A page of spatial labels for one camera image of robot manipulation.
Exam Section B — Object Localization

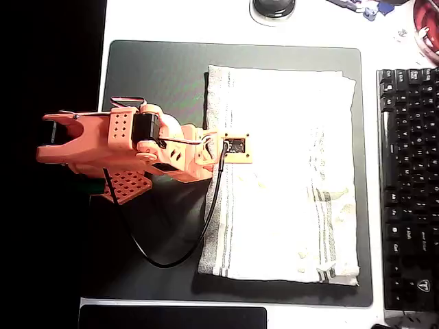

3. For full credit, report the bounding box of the white towel with grey stripes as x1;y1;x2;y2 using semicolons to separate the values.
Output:
197;64;361;287

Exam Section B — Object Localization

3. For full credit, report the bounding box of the dark desk mat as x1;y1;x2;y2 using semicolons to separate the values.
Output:
80;39;374;308

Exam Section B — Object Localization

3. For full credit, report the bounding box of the black round dome device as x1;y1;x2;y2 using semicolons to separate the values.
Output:
248;0;297;25

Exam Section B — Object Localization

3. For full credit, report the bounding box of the black flat tablet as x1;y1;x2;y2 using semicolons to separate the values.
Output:
78;304;268;329

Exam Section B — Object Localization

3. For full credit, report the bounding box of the black computer keyboard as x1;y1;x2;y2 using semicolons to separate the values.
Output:
375;67;439;313

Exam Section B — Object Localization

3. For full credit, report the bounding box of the blue small clutter item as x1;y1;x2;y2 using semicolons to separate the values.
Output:
325;0;390;22

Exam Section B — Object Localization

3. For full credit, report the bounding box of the red bowl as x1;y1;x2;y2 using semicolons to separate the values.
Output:
412;0;439;66

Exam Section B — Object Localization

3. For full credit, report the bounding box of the orange gripper camera mount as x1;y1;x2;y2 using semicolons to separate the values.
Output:
218;131;254;165

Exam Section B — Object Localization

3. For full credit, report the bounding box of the black camera cable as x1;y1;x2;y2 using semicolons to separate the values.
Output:
102;141;230;269

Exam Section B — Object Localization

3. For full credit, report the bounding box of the orange perforated base plate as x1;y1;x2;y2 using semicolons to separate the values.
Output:
99;170;153;206

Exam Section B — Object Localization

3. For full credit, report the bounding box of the red white servo wire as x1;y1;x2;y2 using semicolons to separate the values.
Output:
110;96;147;110

